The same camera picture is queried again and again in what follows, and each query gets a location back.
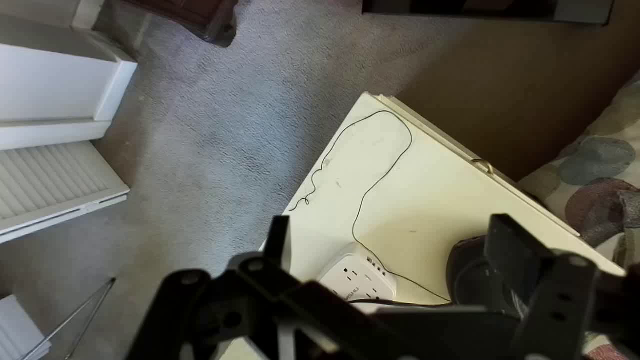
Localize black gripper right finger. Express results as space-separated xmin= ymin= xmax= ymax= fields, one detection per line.
xmin=484 ymin=213 xmax=640 ymax=360

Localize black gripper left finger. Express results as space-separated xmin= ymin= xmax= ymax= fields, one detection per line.
xmin=126 ymin=215 xmax=401 ymax=360

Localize thin black cable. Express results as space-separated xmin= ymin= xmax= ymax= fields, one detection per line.
xmin=287 ymin=108 xmax=456 ymax=307

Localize black alarm clock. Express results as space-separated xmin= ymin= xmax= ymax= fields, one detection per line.
xmin=444 ymin=235 xmax=530 ymax=317

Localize metal tripod legs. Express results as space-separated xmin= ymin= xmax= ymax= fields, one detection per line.
xmin=24 ymin=277 xmax=119 ymax=360

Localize patterned pillow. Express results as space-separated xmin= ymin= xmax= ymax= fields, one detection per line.
xmin=518 ymin=70 xmax=640 ymax=360

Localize white crumpled tissue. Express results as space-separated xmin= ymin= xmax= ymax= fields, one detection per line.
xmin=315 ymin=242 xmax=401 ymax=307

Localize white nightstand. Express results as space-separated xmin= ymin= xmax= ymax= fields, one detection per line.
xmin=217 ymin=91 xmax=627 ymax=360

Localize white louvered closet door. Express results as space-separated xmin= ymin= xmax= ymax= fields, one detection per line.
xmin=0 ymin=140 xmax=131 ymax=247

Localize dark wooden dresser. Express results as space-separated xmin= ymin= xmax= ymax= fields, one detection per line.
xmin=122 ymin=0 xmax=243 ymax=51

